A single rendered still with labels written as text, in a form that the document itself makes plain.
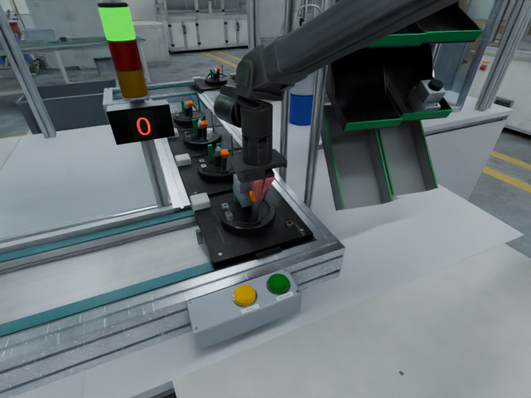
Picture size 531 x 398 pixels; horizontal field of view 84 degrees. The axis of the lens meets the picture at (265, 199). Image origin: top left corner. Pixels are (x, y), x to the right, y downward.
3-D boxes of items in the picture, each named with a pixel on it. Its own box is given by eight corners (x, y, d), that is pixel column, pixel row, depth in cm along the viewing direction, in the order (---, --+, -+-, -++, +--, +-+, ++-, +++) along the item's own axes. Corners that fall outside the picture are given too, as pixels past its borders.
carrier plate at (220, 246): (312, 239, 70) (314, 232, 69) (214, 270, 62) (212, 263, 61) (272, 189, 88) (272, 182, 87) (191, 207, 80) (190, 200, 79)
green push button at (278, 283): (291, 291, 57) (292, 285, 56) (273, 298, 56) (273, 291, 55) (283, 276, 60) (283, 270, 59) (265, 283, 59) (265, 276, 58)
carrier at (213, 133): (242, 152, 107) (241, 119, 100) (176, 165, 100) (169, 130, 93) (224, 129, 126) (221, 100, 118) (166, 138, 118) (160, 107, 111)
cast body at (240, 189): (259, 203, 69) (259, 178, 65) (242, 208, 68) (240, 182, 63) (247, 185, 75) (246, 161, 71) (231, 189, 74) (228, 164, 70)
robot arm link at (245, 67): (250, 60, 44) (289, 67, 50) (209, 51, 52) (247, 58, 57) (239, 137, 49) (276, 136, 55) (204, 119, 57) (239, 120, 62)
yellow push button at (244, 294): (258, 304, 55) (258, 297, 54) (238, 311, 54) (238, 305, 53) (250, 287, 58) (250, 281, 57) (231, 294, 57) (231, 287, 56)
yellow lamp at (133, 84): (149, 95, 59) (143, 69, 56) (122, 99, 57) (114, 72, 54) (147, 90, 63) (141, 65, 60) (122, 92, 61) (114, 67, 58)
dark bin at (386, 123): (397, 127, 65) (416, 100, 59) (343, 132, 63) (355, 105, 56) (354, 50, 78) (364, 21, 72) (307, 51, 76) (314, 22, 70)
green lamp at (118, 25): (137, 39, 53) (129, 7, 50) (106, 41, 51) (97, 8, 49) (135, 36, 57) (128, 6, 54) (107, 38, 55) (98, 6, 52)
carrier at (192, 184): (269, 185, 89) (269, 148, 82) (190, 204, 81) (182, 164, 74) (242, 153, 107) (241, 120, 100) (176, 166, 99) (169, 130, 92)
